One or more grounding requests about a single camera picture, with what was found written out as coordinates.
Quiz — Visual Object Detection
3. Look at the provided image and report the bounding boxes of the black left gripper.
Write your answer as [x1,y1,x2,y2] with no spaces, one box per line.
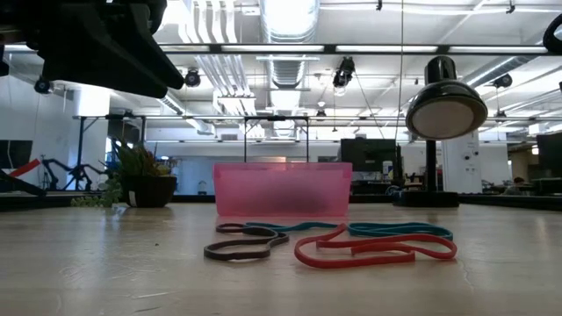
[0,0,185,99]

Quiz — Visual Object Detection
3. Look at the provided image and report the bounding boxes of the red rubber band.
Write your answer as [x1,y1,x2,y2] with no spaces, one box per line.
[292,222,458,270]

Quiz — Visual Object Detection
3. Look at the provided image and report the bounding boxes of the pink translucent plastic bin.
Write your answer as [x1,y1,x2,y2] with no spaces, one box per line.
[213,162,354,218]

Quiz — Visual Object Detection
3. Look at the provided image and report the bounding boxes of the dark grey rubber band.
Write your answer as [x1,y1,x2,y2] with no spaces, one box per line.
[203,222,291,262]

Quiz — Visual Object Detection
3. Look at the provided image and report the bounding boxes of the teal rubber band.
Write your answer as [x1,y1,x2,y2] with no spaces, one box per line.
[244,220,342,233]
[347,221,456,241]

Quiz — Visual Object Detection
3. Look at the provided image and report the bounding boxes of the background black robot arms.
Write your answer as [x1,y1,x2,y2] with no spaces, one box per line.
[39,157,106,192]

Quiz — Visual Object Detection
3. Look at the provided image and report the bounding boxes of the black computer monitor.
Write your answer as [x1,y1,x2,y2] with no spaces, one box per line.
[0,140,34,170]
[340,138,401,182]
[536,133,562,179]

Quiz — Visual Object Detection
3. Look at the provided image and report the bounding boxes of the small potted green plant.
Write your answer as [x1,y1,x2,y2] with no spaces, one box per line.
[69,138,179,210]

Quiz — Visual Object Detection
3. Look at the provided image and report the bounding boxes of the overhead LED light bar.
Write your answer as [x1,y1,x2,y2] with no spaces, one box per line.
[157,42,550,55]

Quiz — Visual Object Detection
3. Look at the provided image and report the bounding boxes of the black desk lamp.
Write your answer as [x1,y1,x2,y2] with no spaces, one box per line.
[392,55,489,209]

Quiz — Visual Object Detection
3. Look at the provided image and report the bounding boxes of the person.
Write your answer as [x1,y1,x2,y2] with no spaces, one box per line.
[502,175,535,196]

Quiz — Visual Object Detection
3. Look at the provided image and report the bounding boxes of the black ceiling-mounted camera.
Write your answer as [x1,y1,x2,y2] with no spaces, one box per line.
[184,68,202,89]
[492,73,514,90]
[33,76,53,96]

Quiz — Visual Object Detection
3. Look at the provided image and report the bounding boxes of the black metal frame rig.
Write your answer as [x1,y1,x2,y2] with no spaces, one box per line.
[72,113,147,192]
[242,115,311,164]

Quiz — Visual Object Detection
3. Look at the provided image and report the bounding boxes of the black aluminium extrusion frame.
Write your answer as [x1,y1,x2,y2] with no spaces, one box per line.
[0,190,562,212]

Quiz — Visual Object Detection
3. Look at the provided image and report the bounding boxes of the silver ceiling air duct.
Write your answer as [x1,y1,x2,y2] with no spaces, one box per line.
[257,0,322,91]

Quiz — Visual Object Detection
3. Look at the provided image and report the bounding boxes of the black overhead camera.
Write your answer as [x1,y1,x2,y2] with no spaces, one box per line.
[332,55,357,89]

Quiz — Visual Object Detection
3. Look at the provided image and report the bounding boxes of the black looped gripper cable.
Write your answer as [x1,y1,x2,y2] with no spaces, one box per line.
[543,11,562,56]

